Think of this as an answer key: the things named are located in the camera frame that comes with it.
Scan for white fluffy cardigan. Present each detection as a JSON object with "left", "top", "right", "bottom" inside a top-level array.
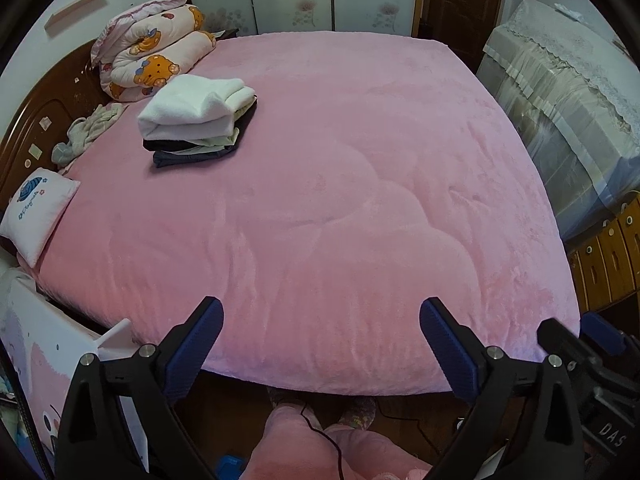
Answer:
[{"left": 138, "top": 75, "right": 256, "bottom": 141}]

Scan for wooden drawer cabinet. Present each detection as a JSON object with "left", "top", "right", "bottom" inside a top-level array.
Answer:
[{"left": 567, "top": 191, "right": 639, "bottom": 314}]

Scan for white pink bedside box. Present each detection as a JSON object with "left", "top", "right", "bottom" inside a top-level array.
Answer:
[{"left": 0, "top": 266, "right": 151, "bottom": 480}]

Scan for pink trousers of operator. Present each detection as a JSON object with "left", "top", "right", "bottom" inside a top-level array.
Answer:
[{"left": 242, "top": 403, "right": 432, "bottom": 479}]

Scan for small white printed pillow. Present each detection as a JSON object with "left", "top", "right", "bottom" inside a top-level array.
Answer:
[{"left": 1, "top": 168, "right": 80, "bottom": 268}]

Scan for lace covered storage stack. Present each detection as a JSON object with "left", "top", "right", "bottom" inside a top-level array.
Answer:
[{"left": 477, "top": 0, "right": 639, "bottom": 240}]

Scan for green and black folded garment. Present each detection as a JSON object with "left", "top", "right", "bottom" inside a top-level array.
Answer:
[{"left": 142, "top": 100, "right": 258, "bottom": 155}]

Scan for crumpled grey cloth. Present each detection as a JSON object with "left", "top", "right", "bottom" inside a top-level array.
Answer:
[{"left": 51, "top": 102, "right": 127, "bottom": 169}]

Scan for dark wooden headboard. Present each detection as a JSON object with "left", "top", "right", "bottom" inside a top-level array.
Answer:
[{"left": 0, "top": 41, "right": 110, "bottom": 208}]

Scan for pink bear print quilt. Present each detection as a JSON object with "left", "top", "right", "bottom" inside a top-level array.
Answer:
[{"left": 90, "top": 0, "right": 217, "bottom": 103}]

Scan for dark wooden door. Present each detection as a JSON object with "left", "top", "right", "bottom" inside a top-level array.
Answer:
[{"left": 424, "top": 0, "right": 501, "bottom": 72}]

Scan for wall mounted pink shelf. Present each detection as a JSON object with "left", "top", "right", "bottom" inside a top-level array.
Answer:
[{"left": 43, "top": 0, "right": 105, "bottom": 30}]

